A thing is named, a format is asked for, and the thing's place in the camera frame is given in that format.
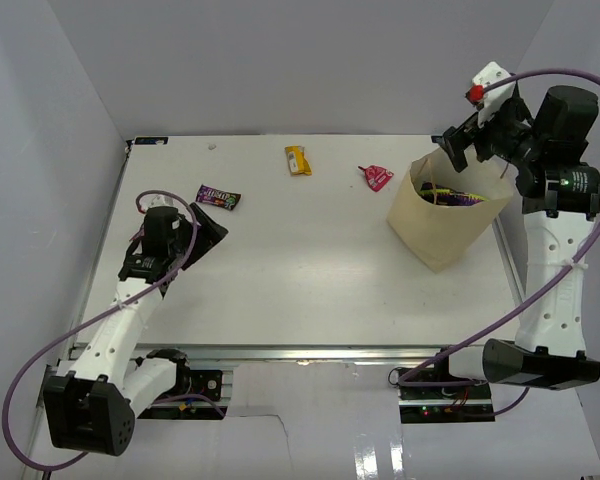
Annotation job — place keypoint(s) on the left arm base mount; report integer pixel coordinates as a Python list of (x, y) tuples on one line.
[(204, 400)]

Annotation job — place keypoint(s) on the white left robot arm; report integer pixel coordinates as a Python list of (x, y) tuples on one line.
[(94, 406)]

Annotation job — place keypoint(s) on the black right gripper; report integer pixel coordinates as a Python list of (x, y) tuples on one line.
[(458, 140)]

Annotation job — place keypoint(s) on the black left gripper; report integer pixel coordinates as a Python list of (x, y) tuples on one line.
[(208, 235)]

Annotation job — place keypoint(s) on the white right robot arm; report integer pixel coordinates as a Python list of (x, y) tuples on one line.
[(560, 202)]

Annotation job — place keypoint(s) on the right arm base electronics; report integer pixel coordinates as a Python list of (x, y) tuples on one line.
[(447, 401)]

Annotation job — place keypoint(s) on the red candy packet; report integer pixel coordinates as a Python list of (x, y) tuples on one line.
[(376, 176)]

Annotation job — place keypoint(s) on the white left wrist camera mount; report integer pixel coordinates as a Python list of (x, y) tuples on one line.
[(154, 200)]

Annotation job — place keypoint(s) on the purple chocolate bar wrapper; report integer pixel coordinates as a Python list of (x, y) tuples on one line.
[(219, 198)]

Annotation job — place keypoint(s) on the yellow snack bar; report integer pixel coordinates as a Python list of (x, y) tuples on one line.
[(297, 161)]

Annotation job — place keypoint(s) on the dark blue chips bag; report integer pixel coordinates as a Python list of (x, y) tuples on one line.
[(444, 196)]

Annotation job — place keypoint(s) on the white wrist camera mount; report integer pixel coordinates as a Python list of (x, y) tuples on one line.
[(487, 94), (154, 200)]

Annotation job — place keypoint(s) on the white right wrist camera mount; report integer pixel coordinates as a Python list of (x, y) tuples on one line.
[(487, 94)]

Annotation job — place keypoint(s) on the brown paper bag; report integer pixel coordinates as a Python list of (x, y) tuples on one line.
[(437, 234)]

